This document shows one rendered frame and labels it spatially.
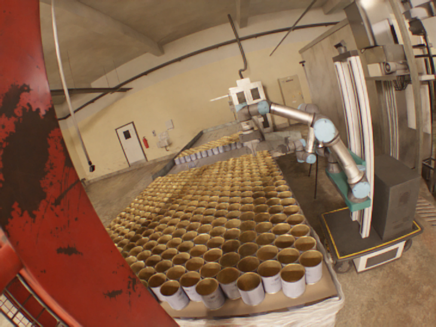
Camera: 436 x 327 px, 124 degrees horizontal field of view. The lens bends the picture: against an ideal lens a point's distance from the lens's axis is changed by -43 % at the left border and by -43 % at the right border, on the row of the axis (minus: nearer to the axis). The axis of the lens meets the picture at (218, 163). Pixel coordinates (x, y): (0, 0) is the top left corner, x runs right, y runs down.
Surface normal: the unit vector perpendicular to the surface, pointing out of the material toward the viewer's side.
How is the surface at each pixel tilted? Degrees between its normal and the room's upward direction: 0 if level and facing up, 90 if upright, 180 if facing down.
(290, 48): 90
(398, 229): 90
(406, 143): 90
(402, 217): 90
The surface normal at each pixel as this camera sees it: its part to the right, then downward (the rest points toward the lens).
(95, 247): 0.95, -0.25
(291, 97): -0.10, 0.33
